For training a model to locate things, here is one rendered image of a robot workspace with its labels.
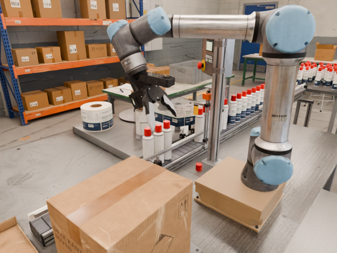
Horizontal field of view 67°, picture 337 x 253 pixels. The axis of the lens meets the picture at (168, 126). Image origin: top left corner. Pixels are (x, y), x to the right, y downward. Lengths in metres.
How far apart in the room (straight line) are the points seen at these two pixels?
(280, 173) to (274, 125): 0.16
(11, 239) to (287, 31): 1.08
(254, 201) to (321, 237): 0.25
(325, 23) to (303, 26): 8.01
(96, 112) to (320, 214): 1.28
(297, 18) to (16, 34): 5.01
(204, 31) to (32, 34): 4.79
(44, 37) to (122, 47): 4.80
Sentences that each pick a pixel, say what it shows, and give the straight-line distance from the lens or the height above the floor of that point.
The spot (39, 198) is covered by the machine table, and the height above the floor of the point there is 0.83.
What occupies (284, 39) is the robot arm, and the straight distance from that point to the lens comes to 0.75.
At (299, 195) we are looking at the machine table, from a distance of 1.28.
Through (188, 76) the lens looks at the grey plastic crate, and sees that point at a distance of 3.33.
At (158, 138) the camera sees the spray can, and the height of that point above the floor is 1.02.
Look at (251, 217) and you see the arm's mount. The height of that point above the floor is 0.88.
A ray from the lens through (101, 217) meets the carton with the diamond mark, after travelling 0.62.
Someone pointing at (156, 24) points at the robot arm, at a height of 1.52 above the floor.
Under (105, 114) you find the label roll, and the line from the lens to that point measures 1.67.
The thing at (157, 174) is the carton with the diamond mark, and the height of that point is 1.12.
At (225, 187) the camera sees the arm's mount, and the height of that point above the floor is 0.92.
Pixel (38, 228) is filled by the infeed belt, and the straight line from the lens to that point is 1.03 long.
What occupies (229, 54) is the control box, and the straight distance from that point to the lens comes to 1.26.
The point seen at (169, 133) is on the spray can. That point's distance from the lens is 1.24.
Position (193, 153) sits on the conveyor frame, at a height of 0.86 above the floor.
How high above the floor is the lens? 1.52
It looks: 22 degrees down
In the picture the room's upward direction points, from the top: straight up
